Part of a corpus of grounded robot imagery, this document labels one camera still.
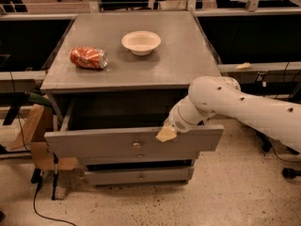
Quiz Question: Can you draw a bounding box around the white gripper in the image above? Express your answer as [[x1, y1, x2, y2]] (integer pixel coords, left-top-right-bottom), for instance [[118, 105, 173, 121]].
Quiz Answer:
[[156, 110, 195, 142]]

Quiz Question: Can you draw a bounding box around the grey top drawer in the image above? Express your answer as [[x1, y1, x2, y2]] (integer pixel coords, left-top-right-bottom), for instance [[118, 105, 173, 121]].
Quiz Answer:
[[45, 99, 224, 160]]

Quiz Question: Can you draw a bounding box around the grey drawer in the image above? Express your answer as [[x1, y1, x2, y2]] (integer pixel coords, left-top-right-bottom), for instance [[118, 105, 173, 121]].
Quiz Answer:
[[79, 151, 199, 166], [85, 167, 195, 186], [45, 99, 224, 160]]

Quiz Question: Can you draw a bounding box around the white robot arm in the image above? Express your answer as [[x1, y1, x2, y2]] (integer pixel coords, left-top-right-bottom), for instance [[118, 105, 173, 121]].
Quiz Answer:
[[156, 76, 301, 153]]

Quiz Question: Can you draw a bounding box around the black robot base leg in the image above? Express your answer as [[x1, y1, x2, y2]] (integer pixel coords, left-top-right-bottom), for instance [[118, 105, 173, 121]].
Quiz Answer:
[[256, 131, 272, 153]]

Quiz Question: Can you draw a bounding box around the grey middle drawer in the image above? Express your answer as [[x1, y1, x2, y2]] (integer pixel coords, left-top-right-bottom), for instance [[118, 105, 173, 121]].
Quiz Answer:
[[79, 151, 199, 166]]

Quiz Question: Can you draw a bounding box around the grey bottom drawer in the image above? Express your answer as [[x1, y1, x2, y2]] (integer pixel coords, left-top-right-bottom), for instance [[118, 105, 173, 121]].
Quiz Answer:
[[85, 167, 195, 186]]

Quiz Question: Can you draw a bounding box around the grey drawer cabinet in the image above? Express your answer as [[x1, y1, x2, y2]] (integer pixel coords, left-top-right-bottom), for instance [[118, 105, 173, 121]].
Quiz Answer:
[[41, 10, 219, 172]]

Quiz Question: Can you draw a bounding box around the white paper bowl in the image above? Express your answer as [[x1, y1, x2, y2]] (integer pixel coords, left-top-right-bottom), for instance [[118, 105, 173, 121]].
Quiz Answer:
[[121, 31, 161, 56]]

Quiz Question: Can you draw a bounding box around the small cream scrap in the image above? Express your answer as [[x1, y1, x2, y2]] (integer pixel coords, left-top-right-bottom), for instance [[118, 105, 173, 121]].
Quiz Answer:
[[235, 62, 251, 70]]

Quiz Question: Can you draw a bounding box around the crushed orange soda can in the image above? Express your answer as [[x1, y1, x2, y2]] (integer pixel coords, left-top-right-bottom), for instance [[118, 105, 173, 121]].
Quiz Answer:
[[70, 46, 108, 70]]

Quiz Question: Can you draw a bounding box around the metal tripod leg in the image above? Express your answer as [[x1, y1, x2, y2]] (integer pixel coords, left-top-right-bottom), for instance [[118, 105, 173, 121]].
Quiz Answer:
[[51, 153, 58, 201]]

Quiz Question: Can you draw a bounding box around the brown cardboard box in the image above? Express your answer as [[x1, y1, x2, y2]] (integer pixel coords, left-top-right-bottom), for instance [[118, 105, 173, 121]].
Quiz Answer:
[[8, 104, 79, 171]]

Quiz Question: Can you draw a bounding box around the black floor cable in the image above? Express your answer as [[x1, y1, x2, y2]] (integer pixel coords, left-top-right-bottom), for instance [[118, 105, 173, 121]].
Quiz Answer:
[[32, 179, 77, 226]]

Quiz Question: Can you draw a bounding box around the green handled tool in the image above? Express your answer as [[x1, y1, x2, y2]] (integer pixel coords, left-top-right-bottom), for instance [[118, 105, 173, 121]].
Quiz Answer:
[[25, 91, 52, 107]]

